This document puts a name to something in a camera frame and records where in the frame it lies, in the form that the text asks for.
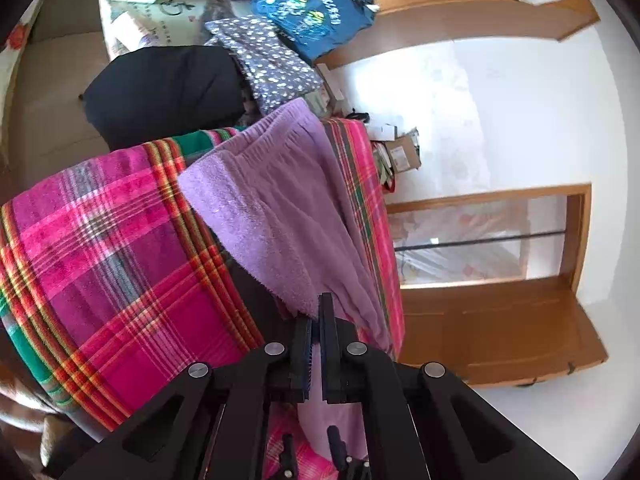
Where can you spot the cardboard box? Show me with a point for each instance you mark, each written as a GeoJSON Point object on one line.
{"type": "Point", "coordinates": [402, 155]}

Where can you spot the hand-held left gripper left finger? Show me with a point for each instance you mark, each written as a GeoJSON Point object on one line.
{"type": "Point", "coordinates": [306, 365]}

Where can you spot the wooden door frame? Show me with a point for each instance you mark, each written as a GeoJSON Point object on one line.
{"type": "Point", "coordinates": [500, 197]}

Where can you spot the purple dotted cloth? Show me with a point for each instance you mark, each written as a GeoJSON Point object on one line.
{"type": "Point", "coordinates": [270, 65]}

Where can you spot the printed translucent door curtain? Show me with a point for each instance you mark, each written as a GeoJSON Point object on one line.
{"type": "Point", "coordinates": [475, 255]}

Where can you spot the pink green plaid cloth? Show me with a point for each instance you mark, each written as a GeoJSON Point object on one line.
{"type": "Point", "coordinates": [100, 260]}

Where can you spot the wooden door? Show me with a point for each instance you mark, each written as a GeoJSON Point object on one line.
{"type": "Point", "coordinates": [500, 325]}

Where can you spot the floral bed sheet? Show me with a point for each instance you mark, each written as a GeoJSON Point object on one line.
{"type": "Point", "coordinates": [17, 40]}

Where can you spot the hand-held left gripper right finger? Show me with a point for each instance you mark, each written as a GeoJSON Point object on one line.
{"type": "Point", "coordinates": [325, 360]}

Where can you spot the blue printed bag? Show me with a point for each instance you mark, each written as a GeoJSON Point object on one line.
{"type": "Point", "coordinates": [305, 10]}

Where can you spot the purple fleece pants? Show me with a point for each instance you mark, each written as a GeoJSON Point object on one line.
{"type": "Point", "coordinates": [280, 200]}

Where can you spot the brown blanket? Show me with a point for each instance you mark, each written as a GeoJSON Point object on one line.
{"type": "Point", "coordinates": [25, 410]}

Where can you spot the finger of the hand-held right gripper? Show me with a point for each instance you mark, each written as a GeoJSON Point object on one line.
{"type": "Point", "coordinates": [289, 455]}
{"type": "Point", "coordinates": [337, 445]}

